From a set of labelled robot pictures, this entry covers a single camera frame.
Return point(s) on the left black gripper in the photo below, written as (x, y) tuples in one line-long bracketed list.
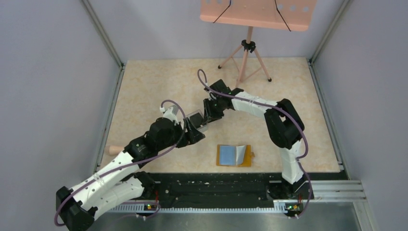
[(191, 136)]

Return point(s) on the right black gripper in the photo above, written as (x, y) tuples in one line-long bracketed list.
[(210, 115)]

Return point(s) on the clear plastic card box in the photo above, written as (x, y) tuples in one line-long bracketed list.
[(204, 126)]

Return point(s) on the orange leather card holder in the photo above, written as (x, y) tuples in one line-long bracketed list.
[(234, 156)]

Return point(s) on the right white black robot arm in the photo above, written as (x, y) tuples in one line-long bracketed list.
[(284, 125)]

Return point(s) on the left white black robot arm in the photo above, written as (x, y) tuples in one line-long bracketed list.
[(122, 179)]

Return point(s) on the pink music stand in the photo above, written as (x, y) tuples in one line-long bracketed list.
[(290, 15)]

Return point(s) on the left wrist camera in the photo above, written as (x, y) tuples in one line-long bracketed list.
[(170, 113)]

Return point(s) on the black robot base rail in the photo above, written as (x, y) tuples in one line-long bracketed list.
[(222, 190)]

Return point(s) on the wooden handle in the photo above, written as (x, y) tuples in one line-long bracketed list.
[(114, 150)]

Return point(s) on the white slotted cable duct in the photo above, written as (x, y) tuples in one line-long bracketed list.
[(139, 208)]

